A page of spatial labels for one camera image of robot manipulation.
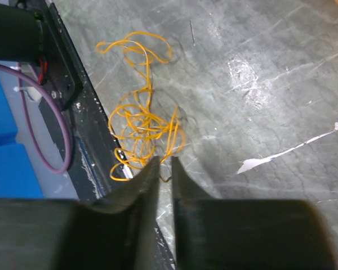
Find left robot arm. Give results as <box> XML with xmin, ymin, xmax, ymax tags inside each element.
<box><xmin>0</xmin><ymin>3</ymin><xmax>48</xmax><ymax>63</ymax></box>

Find blue storage box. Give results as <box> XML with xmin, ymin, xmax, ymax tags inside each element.
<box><xmin>0</xmin><ymin>83</ymin><xmax>43</xmax><ymax>199</ymax></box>

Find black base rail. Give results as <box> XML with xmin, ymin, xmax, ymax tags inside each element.
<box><xmin>16</xmin><ymin>0</ymin><xmax>175</xmax><ymax>270</ymax></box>

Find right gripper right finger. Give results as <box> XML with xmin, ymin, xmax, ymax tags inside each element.
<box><xmin>171</xmin><ymin>157</ymin><xmax>338</xmax><ymax>269</ymax></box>

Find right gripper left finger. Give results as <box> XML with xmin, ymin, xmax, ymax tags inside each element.
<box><xmin>0</xmin><ymin>157</ymin><xmax>160</xmax><ymax>269</ymax></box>

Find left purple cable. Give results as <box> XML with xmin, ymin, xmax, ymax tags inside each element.
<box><xmin>0</xmin><ymin>62</ymin><xmax>73</xmax><ymax>174</ymax></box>

